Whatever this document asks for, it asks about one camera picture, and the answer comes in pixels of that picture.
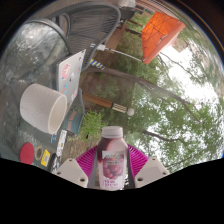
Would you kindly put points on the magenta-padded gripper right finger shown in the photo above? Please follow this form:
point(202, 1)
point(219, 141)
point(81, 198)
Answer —
point(139, 161)

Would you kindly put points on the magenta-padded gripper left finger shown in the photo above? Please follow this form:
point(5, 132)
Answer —
point(86, 163)

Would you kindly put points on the pink juice bottle white cap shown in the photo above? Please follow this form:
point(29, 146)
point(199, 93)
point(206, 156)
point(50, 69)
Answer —
point(112, 160)

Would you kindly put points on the black laptop with stickers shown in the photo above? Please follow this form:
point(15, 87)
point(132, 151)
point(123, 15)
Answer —
point(55, 163)

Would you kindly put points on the yellow square card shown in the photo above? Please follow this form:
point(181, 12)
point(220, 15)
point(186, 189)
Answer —
point(45, 157)

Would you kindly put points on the green plant in blue pot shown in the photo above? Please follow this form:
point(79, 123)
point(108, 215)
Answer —
point(75, 120)

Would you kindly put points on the flat round red coaster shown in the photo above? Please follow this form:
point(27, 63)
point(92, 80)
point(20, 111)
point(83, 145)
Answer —
point(27, 153)

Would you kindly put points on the white ribbed cup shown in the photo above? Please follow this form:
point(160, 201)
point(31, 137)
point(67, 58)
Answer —
point(40, 105)

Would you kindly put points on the silver laptop with stickers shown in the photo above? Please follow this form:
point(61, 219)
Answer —
point(70, 75)

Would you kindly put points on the yellow blue striped cone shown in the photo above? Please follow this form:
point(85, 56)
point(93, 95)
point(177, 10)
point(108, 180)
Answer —
point(97, 64)

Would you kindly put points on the orange canopy tent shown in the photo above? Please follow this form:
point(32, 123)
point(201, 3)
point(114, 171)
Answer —
point(161, 35)

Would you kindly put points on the wooden lamp post white globe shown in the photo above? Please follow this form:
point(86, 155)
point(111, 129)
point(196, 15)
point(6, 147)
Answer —
point(100, 101)

